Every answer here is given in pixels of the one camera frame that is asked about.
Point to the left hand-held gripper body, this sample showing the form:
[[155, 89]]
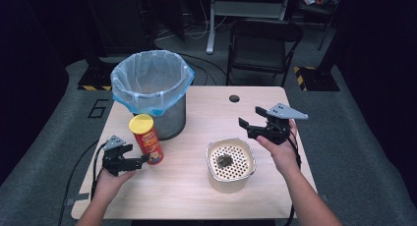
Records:
[[113, 162]]

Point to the brown tea bag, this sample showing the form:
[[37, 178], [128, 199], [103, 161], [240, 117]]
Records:
[[225, 161]]

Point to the red chip can yellow lid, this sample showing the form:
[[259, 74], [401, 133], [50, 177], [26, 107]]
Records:
[[149, 144]]

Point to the grey tape strip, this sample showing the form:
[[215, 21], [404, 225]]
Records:
[[324, 197], [77, 198]]

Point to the person's right hand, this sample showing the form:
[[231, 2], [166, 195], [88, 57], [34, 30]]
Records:
[[285, 155]]

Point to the black equipment cabinet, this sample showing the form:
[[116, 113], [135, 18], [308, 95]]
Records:
[[121, 19]]

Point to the black folding chair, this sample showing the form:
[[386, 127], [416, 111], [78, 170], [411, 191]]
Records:
[[262, 52]]

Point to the grey metal trash bin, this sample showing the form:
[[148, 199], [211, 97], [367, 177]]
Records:
[[170, 121]]

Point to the beige strainer container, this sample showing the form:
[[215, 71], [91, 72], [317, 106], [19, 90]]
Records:
[[229, 181]]

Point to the white desk frame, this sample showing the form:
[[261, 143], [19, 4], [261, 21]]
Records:
[[244, 8]]

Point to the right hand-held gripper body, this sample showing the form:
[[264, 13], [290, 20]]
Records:
[[277, 131]]

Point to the person's left hand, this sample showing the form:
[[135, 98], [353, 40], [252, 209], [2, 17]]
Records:
[[108, 186]]

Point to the blue plastic bin liner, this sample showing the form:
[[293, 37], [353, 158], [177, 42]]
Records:
[[149, 78]]

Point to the black stand base hazard stripe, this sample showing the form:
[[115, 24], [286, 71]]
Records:
[[319, 79], [95, 78]]

